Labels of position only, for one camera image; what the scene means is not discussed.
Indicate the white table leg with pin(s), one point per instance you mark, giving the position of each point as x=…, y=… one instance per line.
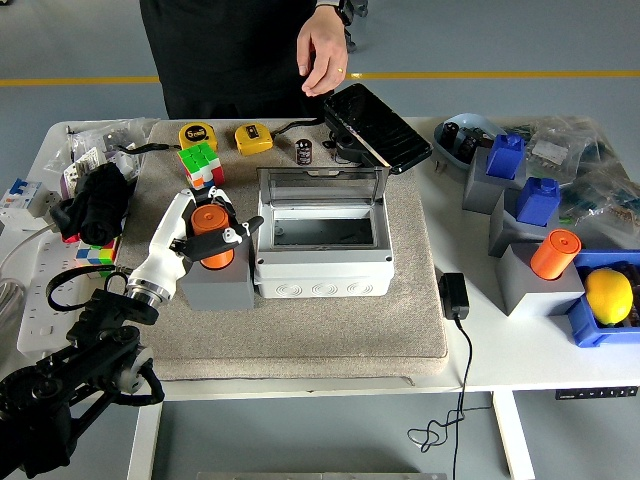
x=515, y=440
x=145, y=440

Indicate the black cloth bundle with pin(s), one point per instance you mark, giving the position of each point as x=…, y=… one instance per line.
x=100, y=205

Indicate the yellow lemon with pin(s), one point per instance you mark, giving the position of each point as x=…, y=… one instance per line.
x=607, y=295

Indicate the white power strip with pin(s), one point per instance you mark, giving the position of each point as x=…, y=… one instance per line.
x=40, y=320

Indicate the yellow tape measure 5m label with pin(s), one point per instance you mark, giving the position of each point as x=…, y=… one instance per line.
x=197, y=134

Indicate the yellow tape measure black label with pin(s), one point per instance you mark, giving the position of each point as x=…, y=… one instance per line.
x=254, y=140

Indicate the person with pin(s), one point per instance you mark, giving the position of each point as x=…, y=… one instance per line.
x=225, y=55

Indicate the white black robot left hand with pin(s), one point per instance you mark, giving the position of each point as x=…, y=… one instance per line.
x=160, y=240

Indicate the grey block holder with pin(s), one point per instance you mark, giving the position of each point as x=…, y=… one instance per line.
x=530, y=295
x=480, y=192
x=505, y=235

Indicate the black glossy case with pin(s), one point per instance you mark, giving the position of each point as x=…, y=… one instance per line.
x=375, y=125

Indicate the grey-brown mat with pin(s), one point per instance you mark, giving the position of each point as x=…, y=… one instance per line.
x=300, y=340

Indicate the grey junction box clear lid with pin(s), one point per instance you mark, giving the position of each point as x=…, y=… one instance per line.
x=325, y=280

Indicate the black capacitor in bowl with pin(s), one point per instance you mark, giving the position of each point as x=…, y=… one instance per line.
x=450, y=132

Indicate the small Rubik's cube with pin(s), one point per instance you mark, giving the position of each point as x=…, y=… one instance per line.
x=97, y=255

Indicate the black table control panel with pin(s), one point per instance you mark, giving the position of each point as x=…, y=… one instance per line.
x=595, y=393

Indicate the clear bags of small parts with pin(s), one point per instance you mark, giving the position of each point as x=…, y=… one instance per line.
x=90, y=137

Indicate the white blue circuit breaker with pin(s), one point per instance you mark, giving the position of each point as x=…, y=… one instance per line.
x=20, y=200

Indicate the grey block with round hole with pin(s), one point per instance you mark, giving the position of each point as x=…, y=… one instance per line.
x=220, y=295

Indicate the clear bags of components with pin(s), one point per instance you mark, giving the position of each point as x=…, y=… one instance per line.
x=595, y=170

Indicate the large Rubik's cube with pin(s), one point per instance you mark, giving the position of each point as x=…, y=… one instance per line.
x=200, y=162

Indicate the blue plastic block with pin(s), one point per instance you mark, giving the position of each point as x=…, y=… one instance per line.
x=537, y=202
x=505, y=157

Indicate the orange cylinder battery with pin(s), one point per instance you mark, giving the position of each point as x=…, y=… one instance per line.
x=210, y=220
x=552, y=255

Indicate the light blue bowl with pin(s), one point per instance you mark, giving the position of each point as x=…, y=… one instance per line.
x=465, y=120

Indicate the black power adapter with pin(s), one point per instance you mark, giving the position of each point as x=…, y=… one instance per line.
x=454, y=295

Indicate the black component in bowl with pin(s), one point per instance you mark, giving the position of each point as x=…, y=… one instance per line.
x=472, y=142

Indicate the person's left hand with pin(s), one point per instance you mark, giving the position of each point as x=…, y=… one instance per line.
x=325, y=50

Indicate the black capacitor cylinder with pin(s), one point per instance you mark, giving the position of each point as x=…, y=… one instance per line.
x=303, y=152

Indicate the blue plastic bin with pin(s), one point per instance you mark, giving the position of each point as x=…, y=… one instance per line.
x=585, y=330

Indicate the white socket block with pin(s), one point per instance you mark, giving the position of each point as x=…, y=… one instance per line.
x=50, y=202

